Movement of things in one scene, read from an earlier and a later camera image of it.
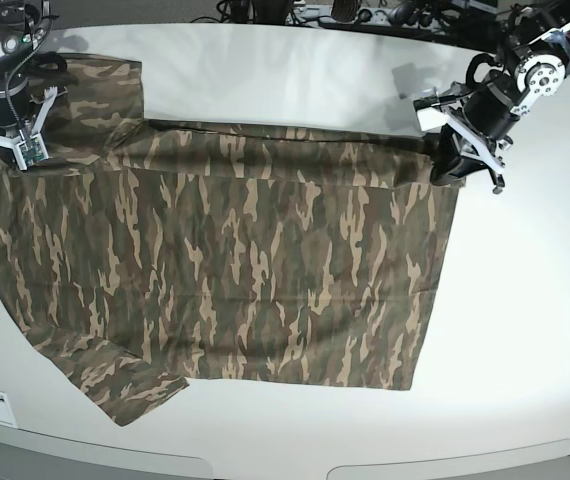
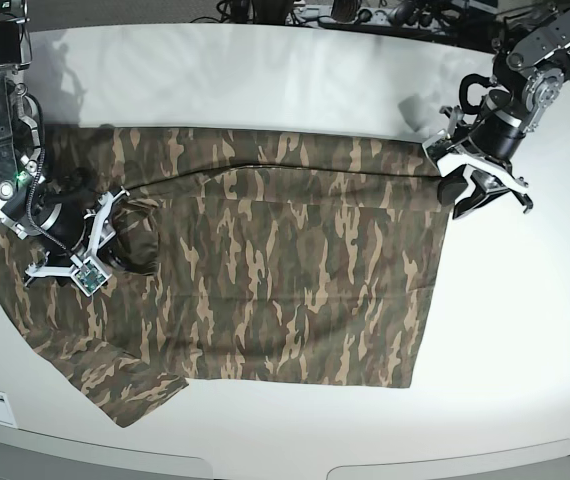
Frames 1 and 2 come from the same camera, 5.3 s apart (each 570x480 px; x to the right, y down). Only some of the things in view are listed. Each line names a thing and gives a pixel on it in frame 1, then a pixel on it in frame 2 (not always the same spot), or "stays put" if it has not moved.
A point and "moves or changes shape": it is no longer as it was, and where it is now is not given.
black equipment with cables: [430, 18] stays put
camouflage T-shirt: [138, 254] moves or changes shape
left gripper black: [6, 111] -> [61, 225]
